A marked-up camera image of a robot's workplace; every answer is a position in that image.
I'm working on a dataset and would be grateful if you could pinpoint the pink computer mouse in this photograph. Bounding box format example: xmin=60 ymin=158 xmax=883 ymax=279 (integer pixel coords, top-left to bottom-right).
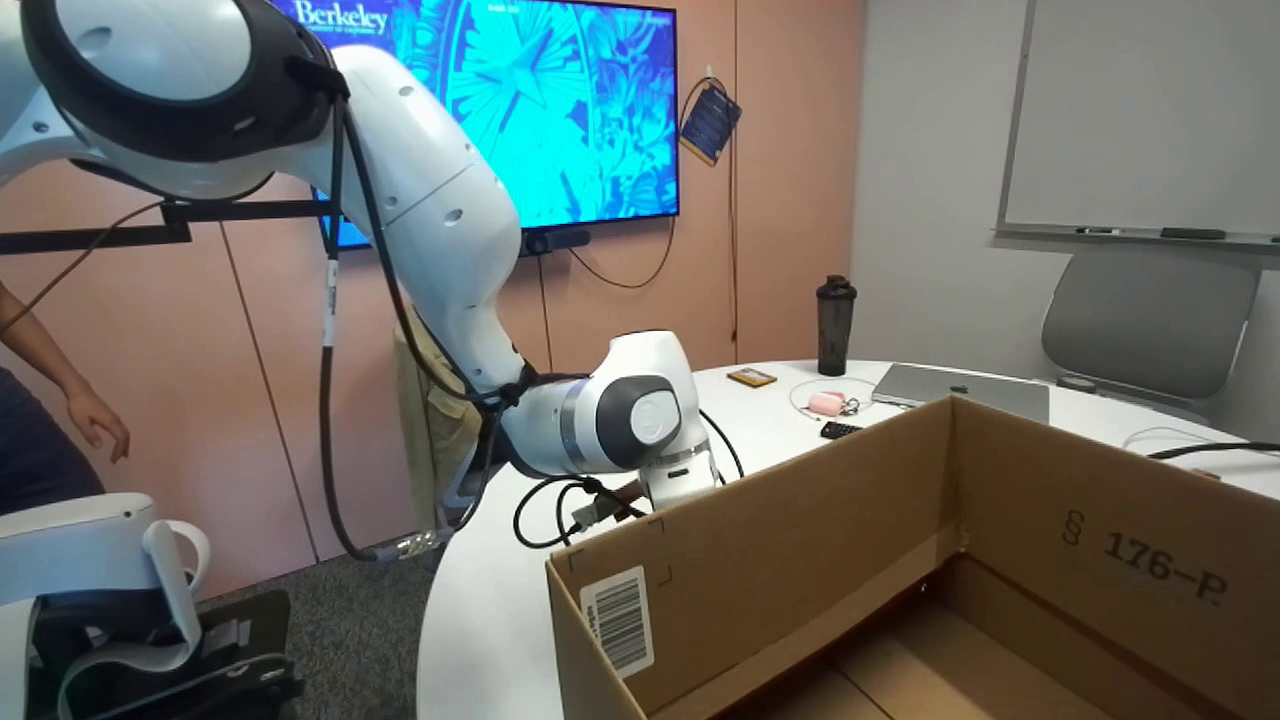
xmin=794 ymin=383 xmax=862 ymax=420

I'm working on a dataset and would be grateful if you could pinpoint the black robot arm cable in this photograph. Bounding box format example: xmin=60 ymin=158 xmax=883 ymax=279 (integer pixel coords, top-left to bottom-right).
xmin=312 ymin=104 xmax=750 ymax=559

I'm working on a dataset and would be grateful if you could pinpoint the black camera boom bar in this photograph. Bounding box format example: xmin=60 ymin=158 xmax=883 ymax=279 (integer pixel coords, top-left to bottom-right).
xmin=0 ymin=194 xmax=344 ymax=255

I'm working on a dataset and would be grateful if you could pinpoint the black drink bottle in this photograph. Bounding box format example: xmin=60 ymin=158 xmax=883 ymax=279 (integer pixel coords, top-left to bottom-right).
xmin=810 ymin=273 xmax=858 ymax=378

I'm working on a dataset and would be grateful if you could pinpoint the wall television with blue picture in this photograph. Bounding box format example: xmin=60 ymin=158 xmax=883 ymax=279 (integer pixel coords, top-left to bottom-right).
xmin=270 ymin=0 xmax=685 ymax=250

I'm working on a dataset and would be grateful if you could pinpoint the person's bare hand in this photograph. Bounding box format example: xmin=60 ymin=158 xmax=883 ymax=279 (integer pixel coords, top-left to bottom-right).
xmin=60 ymin=383 xmax=135 ymax=466

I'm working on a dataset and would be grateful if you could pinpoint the white curved plastic housing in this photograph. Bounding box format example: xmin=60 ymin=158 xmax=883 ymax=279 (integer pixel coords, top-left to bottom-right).
xmin=0 ymin=487 xmax=213 ymax=720

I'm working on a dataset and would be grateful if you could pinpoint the brown cardboard box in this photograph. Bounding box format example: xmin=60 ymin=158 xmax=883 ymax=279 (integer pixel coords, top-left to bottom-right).
xmin=541 ymin=395 xmax=1280 ymax=720

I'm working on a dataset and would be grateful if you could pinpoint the black table cable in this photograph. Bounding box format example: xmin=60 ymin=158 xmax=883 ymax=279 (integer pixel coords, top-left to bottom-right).
xmin=1142 ymin=434 xmax=1280 ymax=466

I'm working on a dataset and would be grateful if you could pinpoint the person's bare forearm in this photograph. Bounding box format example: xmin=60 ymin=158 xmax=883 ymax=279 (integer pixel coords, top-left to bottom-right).
xmin=0 ymin=279 xmax=95 ymax=403

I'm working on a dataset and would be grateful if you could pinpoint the dark blue wall panel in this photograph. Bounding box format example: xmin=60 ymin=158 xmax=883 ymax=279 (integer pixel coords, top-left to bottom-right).
xmin=676 ymin=76 xmax=746 ymax=164

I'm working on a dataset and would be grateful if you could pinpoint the white wall whiteboard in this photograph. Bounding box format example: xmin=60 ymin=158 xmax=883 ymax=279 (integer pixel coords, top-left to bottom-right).
xmin=995 ymin=0 xmax=1280 ymax=255

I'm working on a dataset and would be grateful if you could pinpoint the silver closed laptop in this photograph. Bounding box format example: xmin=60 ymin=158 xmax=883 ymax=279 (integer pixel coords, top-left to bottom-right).
xmin=872 ymin=360 xmax=1055 ymax=426

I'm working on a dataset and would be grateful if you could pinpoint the person in dark clothes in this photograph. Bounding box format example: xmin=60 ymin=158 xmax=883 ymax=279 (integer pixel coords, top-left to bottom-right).
xmin=0 ymin=363 xmax=109 ymax=517

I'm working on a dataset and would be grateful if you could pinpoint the grey office chair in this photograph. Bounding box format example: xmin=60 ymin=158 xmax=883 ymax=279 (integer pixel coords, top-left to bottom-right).
xmin=1037 ymin=246 xmax=1265 ymax=399

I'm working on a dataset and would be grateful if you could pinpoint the black equipment cart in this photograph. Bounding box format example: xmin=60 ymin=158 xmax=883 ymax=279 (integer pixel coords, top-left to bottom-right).
xmin=22 ymin=584 xmax=308 ymax=720

